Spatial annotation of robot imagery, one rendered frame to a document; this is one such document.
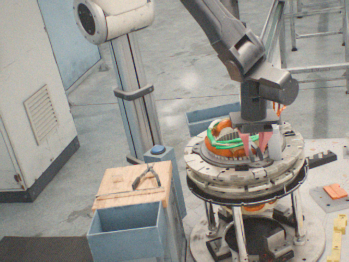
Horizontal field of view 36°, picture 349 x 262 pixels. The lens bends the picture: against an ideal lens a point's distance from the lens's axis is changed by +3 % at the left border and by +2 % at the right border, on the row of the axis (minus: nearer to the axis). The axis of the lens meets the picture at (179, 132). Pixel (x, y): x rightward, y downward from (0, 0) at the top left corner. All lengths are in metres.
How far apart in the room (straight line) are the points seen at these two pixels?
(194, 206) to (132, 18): 0.64
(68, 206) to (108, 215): 2.19
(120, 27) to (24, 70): 2.12
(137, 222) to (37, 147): 2.45
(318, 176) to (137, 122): 0.64
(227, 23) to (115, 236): 0.54
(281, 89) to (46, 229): 2.49
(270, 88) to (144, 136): 0.77
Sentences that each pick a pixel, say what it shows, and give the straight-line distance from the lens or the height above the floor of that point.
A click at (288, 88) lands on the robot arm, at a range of 1.08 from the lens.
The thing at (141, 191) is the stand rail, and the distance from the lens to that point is 1.34.
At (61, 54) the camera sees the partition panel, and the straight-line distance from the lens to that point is 5.22.
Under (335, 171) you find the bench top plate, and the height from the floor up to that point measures 0.78.
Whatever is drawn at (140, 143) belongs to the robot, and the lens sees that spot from 1.77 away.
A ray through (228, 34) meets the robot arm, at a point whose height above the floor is 1.47.
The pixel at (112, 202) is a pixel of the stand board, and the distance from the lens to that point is 1.34.
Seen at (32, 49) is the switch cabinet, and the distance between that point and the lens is 3.79.
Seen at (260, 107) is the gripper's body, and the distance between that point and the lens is 1.15.
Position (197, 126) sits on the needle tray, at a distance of 1.67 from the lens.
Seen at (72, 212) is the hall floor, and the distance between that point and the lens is 3.44.
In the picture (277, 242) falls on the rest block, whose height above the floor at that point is 0.85.
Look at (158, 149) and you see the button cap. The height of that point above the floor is 1.04.
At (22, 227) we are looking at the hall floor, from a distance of 3.48.
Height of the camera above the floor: 1.76
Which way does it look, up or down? 25 degrees down
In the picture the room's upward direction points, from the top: 11 degrees counter-clockwise
